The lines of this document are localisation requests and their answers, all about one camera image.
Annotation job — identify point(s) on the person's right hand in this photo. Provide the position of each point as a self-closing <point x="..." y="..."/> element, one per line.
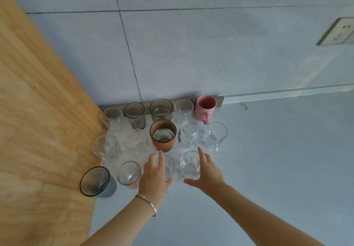
<point x="210" y="177"/>

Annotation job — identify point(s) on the person's left hand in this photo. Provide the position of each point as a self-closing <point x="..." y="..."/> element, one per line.
<point x="151" y="181"/>

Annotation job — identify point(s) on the person's right thumb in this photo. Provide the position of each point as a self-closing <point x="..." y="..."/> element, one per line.
<point x="192" y="182"/>

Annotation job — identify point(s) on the person's left thumb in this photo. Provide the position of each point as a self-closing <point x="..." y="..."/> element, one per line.
<point x="168" y="184"/>

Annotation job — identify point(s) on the clear drinking glass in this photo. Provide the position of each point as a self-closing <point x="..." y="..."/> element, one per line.
<point x="169" y="167"/>

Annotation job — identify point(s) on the person's left forearm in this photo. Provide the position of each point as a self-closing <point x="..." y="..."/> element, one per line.
<point x="124" y="223"/>

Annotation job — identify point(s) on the person's right forearm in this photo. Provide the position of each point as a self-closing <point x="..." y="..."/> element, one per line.
<point x="260" y="221"/>

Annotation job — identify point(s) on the clear short tumbler glass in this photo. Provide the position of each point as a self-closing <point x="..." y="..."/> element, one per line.
<point x="190" y="164"/>

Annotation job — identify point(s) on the white tray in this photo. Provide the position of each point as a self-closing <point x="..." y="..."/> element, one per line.
<point x="148" y="157"/>

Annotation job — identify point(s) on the glass with orange sleeve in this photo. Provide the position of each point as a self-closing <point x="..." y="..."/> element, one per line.
<point x="163" y="145"/>

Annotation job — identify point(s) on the clear glass with pink base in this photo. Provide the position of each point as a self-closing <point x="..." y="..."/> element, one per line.
<point x="128" y="174"/>

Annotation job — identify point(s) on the clear glass jar mug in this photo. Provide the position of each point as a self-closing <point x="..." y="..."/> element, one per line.
<point x="189" y="136"/>

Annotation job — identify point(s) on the clear faceted glass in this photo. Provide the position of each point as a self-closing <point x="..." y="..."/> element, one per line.
<point x="215" y="138"/>

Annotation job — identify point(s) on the clear round glass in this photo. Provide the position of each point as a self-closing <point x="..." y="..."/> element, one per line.
<point x="135" y="141"/>

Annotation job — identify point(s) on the dark grey ribbed glass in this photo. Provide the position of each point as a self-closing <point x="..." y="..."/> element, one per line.
<point x="96" y="183"/>

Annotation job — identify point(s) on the clear small glass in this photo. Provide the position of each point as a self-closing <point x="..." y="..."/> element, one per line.
<point x="184" y="110"/>

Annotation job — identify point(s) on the clear wide bowl glass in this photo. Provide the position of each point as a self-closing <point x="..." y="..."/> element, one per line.
<point x="104" y="147"/>

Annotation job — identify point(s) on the smoky grey wide glass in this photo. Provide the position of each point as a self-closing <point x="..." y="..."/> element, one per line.
<point x="161" y="110"/>

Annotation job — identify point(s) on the grey ribbed tall glass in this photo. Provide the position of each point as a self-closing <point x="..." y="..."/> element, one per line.
<point x="135" y="117"/>

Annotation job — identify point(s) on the pink ceramic mug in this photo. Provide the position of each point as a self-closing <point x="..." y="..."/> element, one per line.
<point x="206" y="107"/>

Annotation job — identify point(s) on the clear tall flared glass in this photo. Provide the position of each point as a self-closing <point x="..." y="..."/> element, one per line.
<point x="111" y="118"/>

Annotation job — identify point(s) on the wooden cabinet panel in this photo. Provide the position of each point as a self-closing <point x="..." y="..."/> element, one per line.
<point x="36" y="121"/>

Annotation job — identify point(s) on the white wall socket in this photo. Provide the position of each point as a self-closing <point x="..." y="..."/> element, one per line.
<point x="337" y="31"/>

